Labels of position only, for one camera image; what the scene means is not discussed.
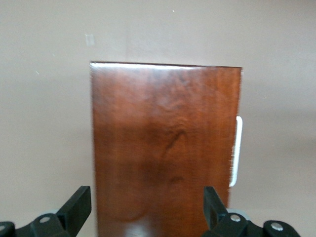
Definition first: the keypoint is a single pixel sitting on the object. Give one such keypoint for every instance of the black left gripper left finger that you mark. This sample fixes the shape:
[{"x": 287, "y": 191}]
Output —
[{"x": 74, "y": 209}]

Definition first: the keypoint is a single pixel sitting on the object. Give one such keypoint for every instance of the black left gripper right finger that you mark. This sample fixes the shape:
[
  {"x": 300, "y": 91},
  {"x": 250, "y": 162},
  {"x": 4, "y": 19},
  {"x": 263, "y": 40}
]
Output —
[{"x": 214, "y": 212}]

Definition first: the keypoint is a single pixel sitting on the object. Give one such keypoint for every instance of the dark brown wooden cabinet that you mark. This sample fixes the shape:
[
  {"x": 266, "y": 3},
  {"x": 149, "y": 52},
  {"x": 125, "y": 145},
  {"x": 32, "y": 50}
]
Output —
[{"x": 160, "y": 135}]

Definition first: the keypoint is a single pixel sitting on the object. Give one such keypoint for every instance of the brown table cover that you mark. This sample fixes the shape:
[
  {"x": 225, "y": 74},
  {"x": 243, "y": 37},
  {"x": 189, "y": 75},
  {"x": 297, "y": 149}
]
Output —
[{"x": 44, "y": 111}]

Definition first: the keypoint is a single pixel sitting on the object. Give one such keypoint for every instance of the small clear tape piece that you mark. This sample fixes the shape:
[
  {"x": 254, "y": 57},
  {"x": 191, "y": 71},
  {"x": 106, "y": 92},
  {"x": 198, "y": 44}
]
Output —
[{"x": 90, "y": 39}]

